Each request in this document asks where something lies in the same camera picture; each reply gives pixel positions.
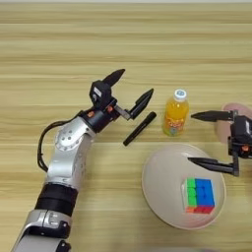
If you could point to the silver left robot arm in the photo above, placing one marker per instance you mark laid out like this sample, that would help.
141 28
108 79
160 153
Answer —
69 154

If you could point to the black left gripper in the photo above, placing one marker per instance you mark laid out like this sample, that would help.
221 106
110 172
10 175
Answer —
100 119

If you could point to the beige round plate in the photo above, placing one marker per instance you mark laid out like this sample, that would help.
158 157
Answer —
164 183

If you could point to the orange juice bottle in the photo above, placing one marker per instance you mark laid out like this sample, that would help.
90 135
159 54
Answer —
175 114

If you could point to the right gripper labelled black box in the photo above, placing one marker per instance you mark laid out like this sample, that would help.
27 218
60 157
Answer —
242 129

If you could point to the multicoloured puzzle cube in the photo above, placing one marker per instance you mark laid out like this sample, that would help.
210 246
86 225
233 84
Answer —
198 196

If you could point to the pink plastic cup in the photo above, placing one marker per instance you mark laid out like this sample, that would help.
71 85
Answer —
224 131

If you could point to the left gripper labelled black box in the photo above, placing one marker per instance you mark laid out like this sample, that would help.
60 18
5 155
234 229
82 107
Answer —
100 93

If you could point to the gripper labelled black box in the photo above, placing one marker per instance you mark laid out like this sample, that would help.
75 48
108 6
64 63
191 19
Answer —
242 129
100 93

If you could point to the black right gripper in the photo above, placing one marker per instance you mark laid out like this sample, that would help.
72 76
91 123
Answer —
244 149

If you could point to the black marker pen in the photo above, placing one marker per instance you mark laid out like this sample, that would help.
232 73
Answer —
139 129

